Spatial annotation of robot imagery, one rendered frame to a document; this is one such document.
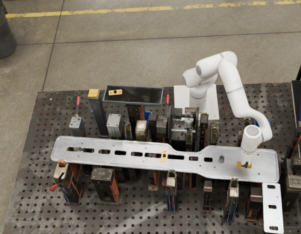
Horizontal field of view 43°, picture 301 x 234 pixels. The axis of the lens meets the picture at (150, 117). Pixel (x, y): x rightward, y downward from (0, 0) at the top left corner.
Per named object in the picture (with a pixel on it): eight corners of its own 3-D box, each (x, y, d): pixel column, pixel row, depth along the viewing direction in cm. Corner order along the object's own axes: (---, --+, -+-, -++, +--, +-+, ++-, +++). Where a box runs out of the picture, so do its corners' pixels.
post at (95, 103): (99, 137, 280) (86, 98, 245) (101, 128, 284) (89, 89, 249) (109, 137, 279) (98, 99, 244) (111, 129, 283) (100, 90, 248)
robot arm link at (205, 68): (206, 83, 255) (184, 91, 253) (201, 66, 255) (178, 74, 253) (230, 69, 205) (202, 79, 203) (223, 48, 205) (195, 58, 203)
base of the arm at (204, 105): (185, 95, 285) (185, 80, 270) (211, 97, 283) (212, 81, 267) (183, 117, 275) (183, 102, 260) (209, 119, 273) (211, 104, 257)
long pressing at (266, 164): (48, 165, 235) (47, 163, 234) (57, 134, 248) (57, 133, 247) (279, 184, 216) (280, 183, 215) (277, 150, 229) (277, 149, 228)
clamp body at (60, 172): (64, 206, 249) (48, 180, 220) (70, 186, 258) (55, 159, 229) (80, 208, 248) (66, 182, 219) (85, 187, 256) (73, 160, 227)
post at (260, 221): (258, 224, 232) (265, 205, 209) (257, 208, 239) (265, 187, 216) (268, 226, 232) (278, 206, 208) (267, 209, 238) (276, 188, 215)
